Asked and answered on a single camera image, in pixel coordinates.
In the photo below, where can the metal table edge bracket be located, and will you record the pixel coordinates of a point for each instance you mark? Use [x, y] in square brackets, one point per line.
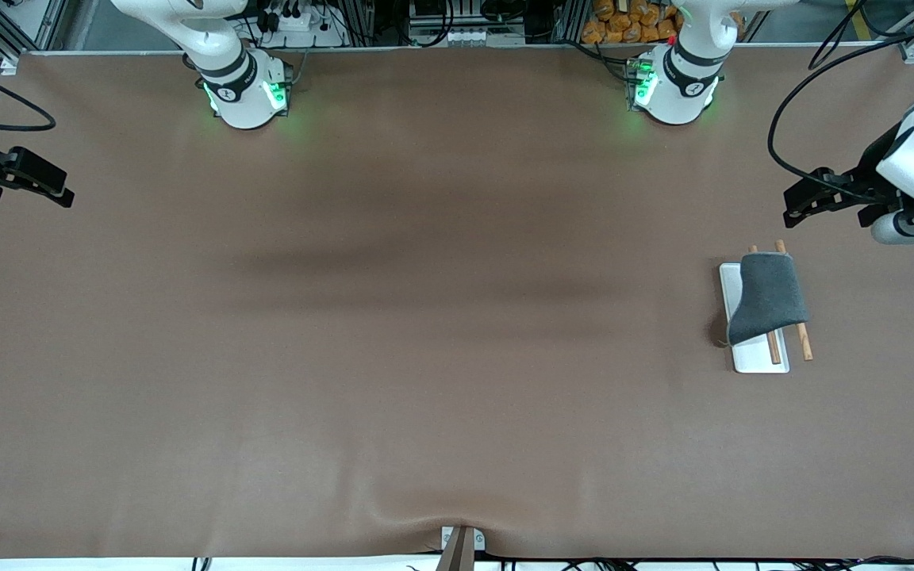
[461, 555]

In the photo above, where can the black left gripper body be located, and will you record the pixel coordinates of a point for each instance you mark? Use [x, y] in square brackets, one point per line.
[871, 183]

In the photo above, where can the white rack with wooden rods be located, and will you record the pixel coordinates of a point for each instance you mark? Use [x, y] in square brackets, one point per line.
[758, 361]

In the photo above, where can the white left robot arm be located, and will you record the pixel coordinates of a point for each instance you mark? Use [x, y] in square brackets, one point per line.
[683, 87]

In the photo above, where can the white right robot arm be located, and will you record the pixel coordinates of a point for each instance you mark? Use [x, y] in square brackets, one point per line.
[239, 91]

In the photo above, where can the bag of orange snacks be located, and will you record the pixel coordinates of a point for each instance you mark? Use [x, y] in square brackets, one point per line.
[624, 24]

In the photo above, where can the grey-blue microfibre towel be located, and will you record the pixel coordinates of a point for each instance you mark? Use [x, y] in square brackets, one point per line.
[770, 297]

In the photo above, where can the large table cover mat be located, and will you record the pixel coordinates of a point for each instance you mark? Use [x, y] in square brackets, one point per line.
[425, 357]

